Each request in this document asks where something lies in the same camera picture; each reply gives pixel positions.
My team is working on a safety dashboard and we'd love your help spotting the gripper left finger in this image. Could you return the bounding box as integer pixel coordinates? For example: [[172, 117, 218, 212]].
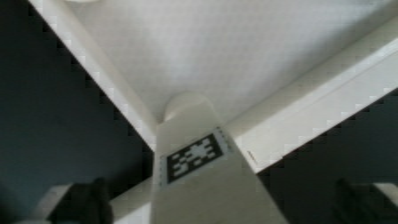
[[15, 178, 115, 224]]

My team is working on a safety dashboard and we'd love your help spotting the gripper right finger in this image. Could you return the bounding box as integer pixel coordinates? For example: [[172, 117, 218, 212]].
[[331, 179, 398, 224]]

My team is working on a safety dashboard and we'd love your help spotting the white desk tabletop panel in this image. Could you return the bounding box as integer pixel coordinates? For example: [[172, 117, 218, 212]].
[[26, 0, 398, 170]]

